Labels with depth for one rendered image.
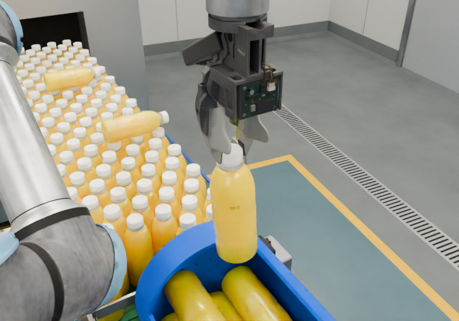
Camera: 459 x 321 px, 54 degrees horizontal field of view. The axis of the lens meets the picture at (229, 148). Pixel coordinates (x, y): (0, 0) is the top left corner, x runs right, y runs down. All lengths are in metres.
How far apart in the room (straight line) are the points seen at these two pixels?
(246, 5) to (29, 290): 0.39
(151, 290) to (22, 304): 0.34
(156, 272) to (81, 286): 0.26
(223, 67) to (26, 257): 0.32
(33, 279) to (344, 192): 2.67
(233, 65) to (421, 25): 4.54
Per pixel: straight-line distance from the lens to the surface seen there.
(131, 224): 1.09
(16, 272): 0.56
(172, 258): 0.83
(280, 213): 2.83
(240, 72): 0.54
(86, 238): 0.64
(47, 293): 0.57
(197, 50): 0.62
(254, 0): 0.52
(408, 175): 3.39
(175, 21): 5.32
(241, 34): 0.52
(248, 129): 0.64
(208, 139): 0.62
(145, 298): 0.86
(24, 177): 0.67
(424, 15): 5.02
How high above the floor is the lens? 1.80
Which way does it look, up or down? 31 degrees down
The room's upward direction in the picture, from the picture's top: straight up
